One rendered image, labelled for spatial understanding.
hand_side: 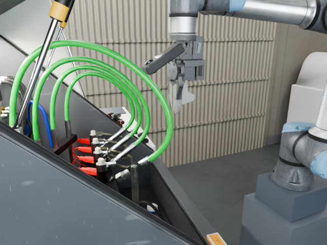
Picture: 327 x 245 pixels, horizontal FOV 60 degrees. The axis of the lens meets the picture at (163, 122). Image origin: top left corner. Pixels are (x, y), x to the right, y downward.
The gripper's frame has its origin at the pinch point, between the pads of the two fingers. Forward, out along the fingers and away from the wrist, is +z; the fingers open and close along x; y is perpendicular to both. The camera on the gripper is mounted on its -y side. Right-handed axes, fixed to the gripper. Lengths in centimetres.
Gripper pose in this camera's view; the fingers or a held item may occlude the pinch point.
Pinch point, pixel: (173, 109)
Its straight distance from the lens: 79.4
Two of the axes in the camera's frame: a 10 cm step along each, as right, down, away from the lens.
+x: -3.1, -2.9, 9.0
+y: 9.5, -0.9, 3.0
